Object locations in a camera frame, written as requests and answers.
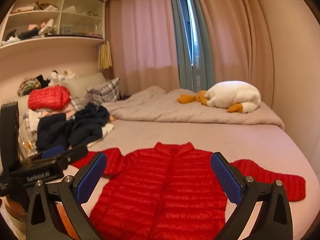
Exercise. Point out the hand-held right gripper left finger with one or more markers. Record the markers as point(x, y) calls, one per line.
point(91, 177)

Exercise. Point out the window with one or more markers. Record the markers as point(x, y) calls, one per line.
point(188, 17)

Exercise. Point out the dark clothes on shelf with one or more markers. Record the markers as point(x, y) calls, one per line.
point(25, 35)

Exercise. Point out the pile of clothes on shelf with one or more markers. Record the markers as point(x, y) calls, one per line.
point(37, 6)

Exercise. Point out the grey duvet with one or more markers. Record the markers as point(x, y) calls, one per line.
point(162, 107)

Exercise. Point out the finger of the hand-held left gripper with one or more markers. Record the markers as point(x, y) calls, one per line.
point(75, 153)
point(53, 151)

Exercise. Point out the bed with pinkish grey sheet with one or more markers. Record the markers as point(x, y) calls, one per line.
point(200, 137)

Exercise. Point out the folded red puffer jacket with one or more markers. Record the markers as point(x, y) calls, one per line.
point(48, 97)

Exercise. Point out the white goose plush toy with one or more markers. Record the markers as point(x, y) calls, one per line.
point(232, 95)

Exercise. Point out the beige pillow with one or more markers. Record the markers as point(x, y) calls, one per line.
point(82, 83)

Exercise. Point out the pink curtain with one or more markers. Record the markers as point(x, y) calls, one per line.
point(142, 30)
point(232, 30)

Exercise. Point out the yellow tassel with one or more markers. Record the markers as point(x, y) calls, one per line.
point(105, 56)

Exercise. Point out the light crumpled cloth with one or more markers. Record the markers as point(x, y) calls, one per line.
point(47, 27)

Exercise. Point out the white cloth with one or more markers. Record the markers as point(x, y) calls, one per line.
point(108, 129)

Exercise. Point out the red puffer jacket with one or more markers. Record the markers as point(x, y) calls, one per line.
point(162, 185)
point(48, 97)

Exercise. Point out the orange printed cloth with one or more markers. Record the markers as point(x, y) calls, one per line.
point(15, 220)

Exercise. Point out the plaid pillow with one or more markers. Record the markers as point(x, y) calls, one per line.
point(106, 90)

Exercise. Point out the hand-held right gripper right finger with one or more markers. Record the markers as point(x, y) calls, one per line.
point(226, 180)

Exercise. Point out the cream wall shelf unit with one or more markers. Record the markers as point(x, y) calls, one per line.
point(75, 20)

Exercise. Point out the teal curtain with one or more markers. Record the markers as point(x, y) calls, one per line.
point(178, 42)
point(201, 55)

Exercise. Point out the navy garment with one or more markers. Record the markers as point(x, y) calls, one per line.
point(75, 125)

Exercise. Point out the white plush toys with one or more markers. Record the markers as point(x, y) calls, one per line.
point(60, 76)

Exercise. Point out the green patterned cloth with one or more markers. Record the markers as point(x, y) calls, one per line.
point(28, 85)

